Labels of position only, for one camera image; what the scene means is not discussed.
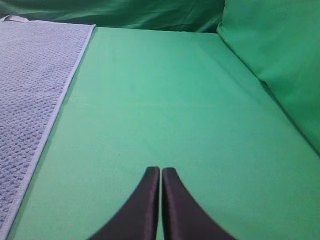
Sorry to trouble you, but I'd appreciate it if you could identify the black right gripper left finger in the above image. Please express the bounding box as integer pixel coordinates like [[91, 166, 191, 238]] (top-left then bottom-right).
[[90, 166, 160, 240]]

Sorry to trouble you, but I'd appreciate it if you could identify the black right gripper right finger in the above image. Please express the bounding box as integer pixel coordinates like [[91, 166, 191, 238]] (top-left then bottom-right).
[[161, 167, 234, 240]]

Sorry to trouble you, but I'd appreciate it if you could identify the blue waffle-weave towel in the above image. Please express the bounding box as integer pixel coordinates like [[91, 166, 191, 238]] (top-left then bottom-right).
[[0, 15, 94, 239]]

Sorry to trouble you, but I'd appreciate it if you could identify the green backdrop cloth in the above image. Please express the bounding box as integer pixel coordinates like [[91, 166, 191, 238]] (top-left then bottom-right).
[[0, 0, 320, 161]]

